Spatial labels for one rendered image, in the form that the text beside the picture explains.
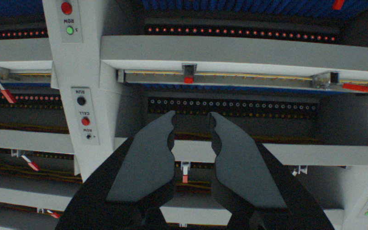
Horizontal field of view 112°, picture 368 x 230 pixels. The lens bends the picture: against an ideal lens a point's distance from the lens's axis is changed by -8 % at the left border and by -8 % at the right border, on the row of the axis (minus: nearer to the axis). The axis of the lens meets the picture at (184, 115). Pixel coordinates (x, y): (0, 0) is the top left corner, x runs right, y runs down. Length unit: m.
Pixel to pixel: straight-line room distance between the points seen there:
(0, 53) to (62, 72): 0.14
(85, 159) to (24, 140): 0.16
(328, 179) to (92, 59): 0.70
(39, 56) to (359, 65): 0.59
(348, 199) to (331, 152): 0.20
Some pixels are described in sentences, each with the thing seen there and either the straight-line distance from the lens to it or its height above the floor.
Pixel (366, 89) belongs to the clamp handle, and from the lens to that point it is 0.33.
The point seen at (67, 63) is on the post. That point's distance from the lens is 0.34.
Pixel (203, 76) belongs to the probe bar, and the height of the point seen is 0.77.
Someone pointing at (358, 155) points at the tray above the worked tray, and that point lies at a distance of 0.49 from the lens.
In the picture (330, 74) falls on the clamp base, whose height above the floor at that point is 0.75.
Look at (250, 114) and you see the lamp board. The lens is 0.47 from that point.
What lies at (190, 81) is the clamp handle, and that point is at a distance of 0.20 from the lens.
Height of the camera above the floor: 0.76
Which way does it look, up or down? 18 degrees up
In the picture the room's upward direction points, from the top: 178 degrees counter-clockwise
